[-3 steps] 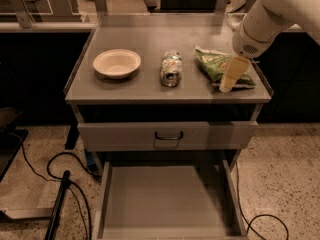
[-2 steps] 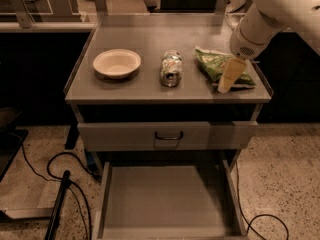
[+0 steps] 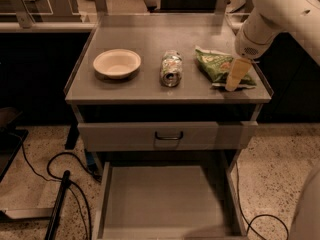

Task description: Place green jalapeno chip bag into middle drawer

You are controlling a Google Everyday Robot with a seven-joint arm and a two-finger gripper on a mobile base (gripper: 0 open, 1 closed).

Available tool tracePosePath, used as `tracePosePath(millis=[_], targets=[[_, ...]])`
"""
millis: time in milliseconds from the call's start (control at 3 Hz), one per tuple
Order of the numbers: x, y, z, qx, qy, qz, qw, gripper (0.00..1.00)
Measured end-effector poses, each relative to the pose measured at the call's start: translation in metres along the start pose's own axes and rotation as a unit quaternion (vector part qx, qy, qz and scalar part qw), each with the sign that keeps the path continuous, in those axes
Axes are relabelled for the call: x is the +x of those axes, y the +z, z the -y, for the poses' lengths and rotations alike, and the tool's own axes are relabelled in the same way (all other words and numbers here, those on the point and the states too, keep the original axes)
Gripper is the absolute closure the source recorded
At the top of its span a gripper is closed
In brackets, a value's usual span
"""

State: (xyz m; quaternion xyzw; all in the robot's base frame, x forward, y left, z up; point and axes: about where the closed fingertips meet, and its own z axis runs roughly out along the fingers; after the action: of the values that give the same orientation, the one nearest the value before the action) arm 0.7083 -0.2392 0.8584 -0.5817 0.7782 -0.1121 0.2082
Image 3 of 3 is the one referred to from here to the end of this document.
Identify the black device left edge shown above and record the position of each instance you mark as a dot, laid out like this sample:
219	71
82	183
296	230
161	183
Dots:
11	138

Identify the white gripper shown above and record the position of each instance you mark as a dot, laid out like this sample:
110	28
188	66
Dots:
246	45

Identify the white paper bowl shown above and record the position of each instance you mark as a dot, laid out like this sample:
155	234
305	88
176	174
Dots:
117	63

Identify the closed top drawer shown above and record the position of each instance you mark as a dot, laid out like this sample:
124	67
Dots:
139	136

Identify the open middle drawer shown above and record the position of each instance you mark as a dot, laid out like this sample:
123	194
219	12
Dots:
167	203

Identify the white horizontal rail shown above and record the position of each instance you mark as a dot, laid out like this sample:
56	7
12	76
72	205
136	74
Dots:
145	24

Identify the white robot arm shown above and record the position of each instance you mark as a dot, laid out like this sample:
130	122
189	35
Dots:
301	19

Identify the green jalapeno chip bag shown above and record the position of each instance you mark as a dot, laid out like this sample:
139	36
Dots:
217	65

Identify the black bar on floor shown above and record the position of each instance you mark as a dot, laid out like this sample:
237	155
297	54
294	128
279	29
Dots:
55	216

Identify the grey metal drawer cabinet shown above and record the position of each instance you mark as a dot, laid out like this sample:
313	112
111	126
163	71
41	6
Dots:
141	97

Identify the crushed soda can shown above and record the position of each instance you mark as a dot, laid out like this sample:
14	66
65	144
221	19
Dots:
171	68

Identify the black drawer handle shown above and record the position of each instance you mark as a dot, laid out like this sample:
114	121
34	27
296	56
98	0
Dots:
169	138

